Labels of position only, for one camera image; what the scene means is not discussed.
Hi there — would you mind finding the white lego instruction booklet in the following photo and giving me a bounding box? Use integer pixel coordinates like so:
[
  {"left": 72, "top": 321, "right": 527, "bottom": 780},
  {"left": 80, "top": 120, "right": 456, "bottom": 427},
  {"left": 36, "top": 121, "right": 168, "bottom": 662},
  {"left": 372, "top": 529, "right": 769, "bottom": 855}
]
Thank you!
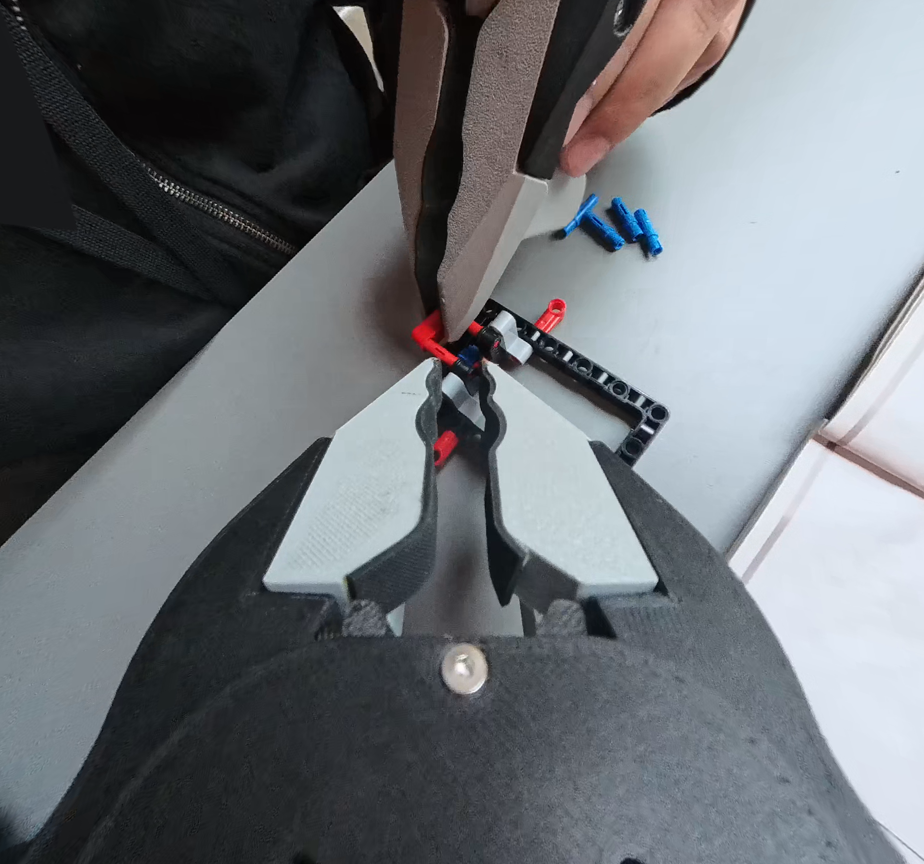
[{"left": 729, "top": 272, "right": 924, "bottom": 864}]

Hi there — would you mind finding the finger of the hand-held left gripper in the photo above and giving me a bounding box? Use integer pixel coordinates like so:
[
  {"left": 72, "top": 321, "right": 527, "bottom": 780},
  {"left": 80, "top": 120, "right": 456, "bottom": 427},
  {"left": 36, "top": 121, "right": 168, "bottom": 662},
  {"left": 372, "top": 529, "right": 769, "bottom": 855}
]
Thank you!
[
  {"left": 433, "top": 0, "right": 587, "bottom": 336},
  {"left": 392, "top": 0, "right": 463, "bottom": 316}
]

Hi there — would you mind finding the black lego frame assembly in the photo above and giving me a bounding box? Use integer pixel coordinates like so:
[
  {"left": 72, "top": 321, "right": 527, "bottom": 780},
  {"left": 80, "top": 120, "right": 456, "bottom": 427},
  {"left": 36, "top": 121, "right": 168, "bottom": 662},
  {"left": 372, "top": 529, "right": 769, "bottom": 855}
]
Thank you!
[{"left": 411, "top": 297, "right": 671, "bottom": 468}]

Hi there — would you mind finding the black zip jacket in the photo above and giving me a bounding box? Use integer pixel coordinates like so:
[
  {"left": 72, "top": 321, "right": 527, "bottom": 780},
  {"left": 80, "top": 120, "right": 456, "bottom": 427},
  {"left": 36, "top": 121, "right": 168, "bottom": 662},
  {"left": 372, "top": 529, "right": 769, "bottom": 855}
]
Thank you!
[{"left": 0, "top": 0, "right": 405, "bottom": 540}]

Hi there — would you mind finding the red lego beam piece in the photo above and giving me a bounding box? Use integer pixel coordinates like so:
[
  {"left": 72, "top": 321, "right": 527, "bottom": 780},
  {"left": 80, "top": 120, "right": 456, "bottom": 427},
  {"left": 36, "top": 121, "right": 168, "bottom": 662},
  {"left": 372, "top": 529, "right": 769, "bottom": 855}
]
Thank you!
[{"left": 411, "top": 311, "right": 463, "bottom": 364}]

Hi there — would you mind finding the person's left hand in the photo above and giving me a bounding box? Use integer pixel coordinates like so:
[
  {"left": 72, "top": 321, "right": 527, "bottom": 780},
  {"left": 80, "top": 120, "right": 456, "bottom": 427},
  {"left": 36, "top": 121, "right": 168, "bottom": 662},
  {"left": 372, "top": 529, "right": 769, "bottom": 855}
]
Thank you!
[{"left": 562, "top": 0, "right": 762, "bottom": 178}]

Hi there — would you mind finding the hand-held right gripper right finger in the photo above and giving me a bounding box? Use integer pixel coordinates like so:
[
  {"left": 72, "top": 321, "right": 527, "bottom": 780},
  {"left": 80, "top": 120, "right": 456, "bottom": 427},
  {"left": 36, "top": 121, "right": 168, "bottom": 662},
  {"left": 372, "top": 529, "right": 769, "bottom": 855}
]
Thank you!
[{"left": 478, "top": 364, "right": 663, "bottom": 606}]

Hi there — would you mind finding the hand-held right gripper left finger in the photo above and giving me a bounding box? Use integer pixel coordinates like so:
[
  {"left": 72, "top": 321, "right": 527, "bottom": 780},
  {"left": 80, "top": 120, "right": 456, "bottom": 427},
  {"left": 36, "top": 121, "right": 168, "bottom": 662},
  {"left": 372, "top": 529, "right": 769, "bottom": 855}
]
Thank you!
[{"left": 262, "top": 357, "right": 444, "bottom": 621}]

